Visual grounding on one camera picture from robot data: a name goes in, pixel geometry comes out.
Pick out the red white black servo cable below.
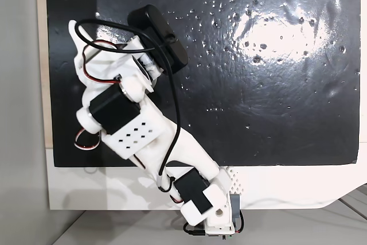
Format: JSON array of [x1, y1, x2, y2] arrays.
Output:
[[73, 128, 101, 151], [81, 40, 123, 85]]

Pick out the black oval camera box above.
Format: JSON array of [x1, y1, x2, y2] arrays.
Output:
[[127, 3, 189, 74]]

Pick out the pale wooden board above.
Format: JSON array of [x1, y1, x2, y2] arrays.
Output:
[[34, 0, 55, 151]]

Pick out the black power cable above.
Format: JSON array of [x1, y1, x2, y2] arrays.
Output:
[[182, 221, 207, 237]]

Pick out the grey table clamp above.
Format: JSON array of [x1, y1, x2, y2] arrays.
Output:
[[229, 194, 242, 220]]

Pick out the black camera cable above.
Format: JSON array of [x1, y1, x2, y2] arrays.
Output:
[[75, 20, 182, 192]]

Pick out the black table mat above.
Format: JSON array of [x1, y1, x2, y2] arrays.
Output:
[[45, 0, 361, 168]]

